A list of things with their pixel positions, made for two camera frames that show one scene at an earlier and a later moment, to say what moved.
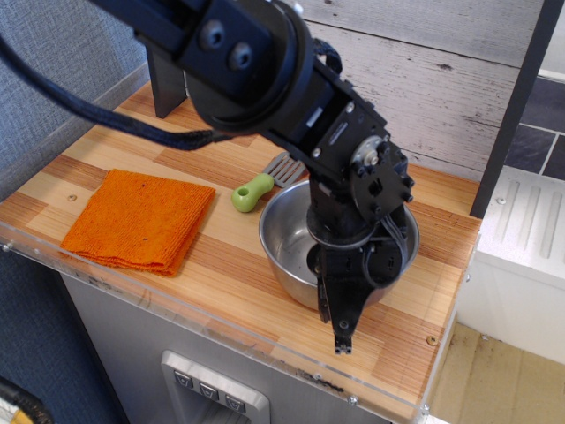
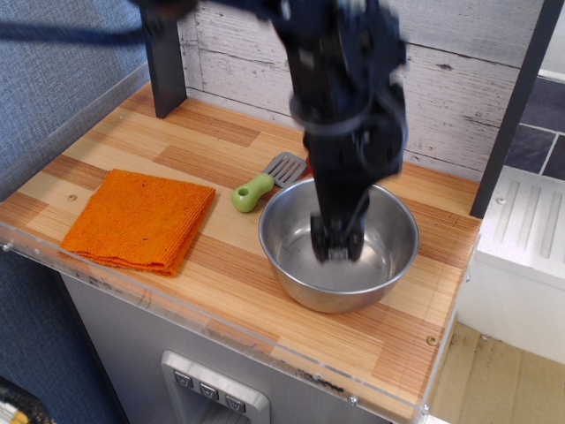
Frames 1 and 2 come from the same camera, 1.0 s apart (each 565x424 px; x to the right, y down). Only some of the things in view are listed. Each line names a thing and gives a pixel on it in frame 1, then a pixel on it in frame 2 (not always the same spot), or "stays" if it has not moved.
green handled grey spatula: x=282 y=172 stays
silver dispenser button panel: x=198 y=393 stays
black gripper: x=356 y=261 to x=355 y=139
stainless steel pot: x=282 y=225 stays
